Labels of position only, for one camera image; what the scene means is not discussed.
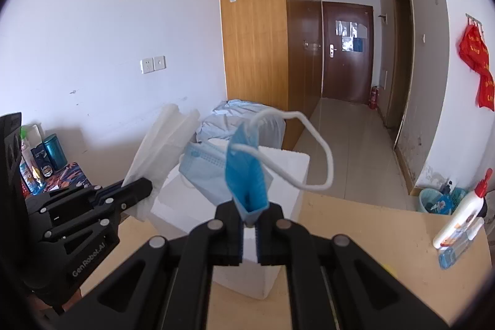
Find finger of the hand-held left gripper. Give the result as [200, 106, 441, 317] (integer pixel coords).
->
[40, 194, 152, 244]
[28, 178, 153, 218]

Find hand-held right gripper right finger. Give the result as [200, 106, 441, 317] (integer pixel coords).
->
[254, 202, 450, 330]

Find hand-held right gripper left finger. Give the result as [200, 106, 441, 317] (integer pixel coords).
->
[64, 202, 245, 330]

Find white plastic wrapper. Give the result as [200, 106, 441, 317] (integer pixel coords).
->
[123, 103, 202, 223]

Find light blue face mask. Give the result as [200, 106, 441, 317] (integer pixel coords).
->
[179, 140, 276, 208]

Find white towel mat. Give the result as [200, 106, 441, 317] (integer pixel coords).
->
[150, 139, 311, 300]

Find blue metal can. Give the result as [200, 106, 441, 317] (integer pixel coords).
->
[42, 134, 69, 171]

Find green capped white bottle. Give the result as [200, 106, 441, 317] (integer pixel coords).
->
[19, 124, 44, 161]

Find light blue bed sheet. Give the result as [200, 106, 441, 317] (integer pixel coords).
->
[195, 98, 287, 153]

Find teal plastic basin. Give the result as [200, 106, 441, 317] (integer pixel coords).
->
[418, 187, 454, 216]

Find dark brown door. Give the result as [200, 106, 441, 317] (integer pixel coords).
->
[322, 1, 374, 105]

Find clear bottle blue liquid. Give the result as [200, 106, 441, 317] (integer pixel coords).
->
[438, 216, 485, 270]

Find wooden wardrobe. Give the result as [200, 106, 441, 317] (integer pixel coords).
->
[217, 0, 323, 153]

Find white spray bottle red trigger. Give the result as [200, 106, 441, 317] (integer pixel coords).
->
[433, 168, 495, 249]

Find teal cardboard box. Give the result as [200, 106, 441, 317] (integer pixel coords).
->
[450, 186, 469, 205]

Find papers on door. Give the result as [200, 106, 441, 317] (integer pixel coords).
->
[335, 20, 368, 53]

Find red plastic bag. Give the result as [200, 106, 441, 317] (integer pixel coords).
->
[458, 24, 492, 74]
[477, 67, 495, 111]

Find wooden door frame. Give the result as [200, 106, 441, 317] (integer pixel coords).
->
[387, 0, 415, 151]

